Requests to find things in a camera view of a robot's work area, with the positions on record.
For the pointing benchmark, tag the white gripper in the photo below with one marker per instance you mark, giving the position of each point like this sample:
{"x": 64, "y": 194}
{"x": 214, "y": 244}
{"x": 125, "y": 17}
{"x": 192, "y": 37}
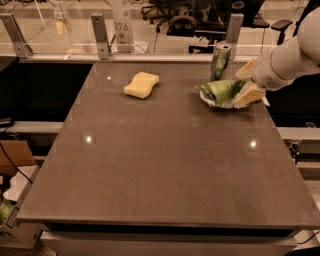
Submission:
{"x": 264, "y": 74}

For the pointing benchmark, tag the green jalapeno chip bag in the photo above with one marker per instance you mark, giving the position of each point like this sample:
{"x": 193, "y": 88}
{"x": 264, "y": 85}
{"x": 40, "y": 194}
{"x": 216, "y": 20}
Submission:
{"x": 219, "y": 94}

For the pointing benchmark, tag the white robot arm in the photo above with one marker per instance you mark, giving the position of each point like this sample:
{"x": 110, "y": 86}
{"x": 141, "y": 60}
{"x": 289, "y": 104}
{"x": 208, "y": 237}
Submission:
{"x": 306, "y": 46}

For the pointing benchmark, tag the silver redbull can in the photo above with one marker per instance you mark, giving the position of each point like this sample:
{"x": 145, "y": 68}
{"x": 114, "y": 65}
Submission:
{"x": 220, "y": 60}

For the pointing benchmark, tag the black office chair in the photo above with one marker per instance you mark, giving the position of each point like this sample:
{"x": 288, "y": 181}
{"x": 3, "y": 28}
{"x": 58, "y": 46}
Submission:
{"x": 207, "y": 19}

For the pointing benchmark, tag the yellow sponge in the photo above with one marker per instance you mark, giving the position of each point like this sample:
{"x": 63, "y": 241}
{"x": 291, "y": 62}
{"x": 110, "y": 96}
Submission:
{"x": 141, "y": 85}

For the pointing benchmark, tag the white numbered sign stand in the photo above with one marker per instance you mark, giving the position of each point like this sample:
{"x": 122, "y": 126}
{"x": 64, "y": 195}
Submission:
{"x": 122, "y": 25}

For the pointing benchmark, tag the brown cardboard box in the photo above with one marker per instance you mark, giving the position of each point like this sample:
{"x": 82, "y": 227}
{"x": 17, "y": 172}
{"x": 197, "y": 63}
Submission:
{"x": 14, "y": 153}

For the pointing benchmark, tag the white box on floor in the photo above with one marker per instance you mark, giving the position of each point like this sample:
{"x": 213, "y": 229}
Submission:
{"x": 13, "y": 232}

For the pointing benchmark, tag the right metal bracket post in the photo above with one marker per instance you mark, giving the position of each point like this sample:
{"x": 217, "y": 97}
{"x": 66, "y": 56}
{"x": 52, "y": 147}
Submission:
{"x": 233, "y": 32}

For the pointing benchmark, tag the metal bracket post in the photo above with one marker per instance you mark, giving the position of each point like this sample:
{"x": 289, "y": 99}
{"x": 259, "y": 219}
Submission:
{"x": 101, "y": 37}
{"x": 20, "y": 45}
{"x": 233, "y": 32}

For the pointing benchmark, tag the middle metal bracket post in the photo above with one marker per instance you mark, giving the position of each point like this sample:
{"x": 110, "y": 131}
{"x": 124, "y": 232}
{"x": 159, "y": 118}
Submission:
{"x": 101, "y": 37}

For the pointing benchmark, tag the left metal bracket post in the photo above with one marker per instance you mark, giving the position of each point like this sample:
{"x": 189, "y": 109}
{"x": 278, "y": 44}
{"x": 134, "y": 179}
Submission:
{"x": 20, "y": 45}

